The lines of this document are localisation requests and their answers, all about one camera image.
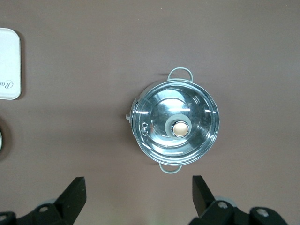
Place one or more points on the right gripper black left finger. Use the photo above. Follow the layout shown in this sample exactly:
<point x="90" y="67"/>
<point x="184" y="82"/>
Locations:
<point x="70" y="199"/>

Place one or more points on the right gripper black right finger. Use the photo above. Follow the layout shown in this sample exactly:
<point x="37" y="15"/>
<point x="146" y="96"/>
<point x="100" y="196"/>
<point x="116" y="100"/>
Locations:
<point x="204" y="199"/>

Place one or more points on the cream round plate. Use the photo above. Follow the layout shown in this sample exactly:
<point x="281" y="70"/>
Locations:
<point x="1" y="140"/>

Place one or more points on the glass pot lid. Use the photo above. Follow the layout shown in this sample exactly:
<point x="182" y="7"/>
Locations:
<point x="159" y="140"/>

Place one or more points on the brown table cover mat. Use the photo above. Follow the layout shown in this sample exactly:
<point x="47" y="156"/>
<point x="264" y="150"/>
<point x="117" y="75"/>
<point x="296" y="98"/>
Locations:
<point x="70" y="70"/>

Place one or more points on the steel pot with glass lid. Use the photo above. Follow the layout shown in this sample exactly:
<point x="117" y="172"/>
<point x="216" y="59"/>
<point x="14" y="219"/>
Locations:
<point x="178" y="71"/>

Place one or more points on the cream rabbit print tray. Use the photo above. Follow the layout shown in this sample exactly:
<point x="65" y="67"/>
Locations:
<point x="9" y="58"/>

